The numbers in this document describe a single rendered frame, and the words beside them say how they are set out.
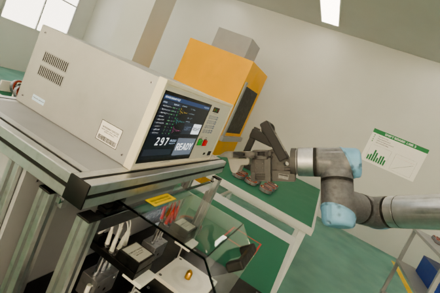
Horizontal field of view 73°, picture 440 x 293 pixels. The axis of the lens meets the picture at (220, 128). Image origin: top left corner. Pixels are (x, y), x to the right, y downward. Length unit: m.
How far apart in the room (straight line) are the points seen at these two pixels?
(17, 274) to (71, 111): 0.34
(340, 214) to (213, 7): 6.51
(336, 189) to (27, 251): 0.64
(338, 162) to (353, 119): 5.19
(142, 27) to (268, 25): 2.81
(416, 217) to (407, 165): 5.28
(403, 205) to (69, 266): 0.69
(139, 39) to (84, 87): 3.92
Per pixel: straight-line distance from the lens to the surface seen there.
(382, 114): 6.01
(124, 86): 0.67
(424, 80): 6.21
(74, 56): 0.78
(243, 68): 4.37
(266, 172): 0.79
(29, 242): 0.68
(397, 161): 6.03
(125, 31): 4.84
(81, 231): 0.58
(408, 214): 0.79
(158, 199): 0.70
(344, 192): 0.75
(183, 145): 0.80
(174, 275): 1.01
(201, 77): 4.57
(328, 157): 0.77
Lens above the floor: 1.33
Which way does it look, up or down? 6 degrees down
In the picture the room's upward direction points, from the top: 24 degrees clockwise
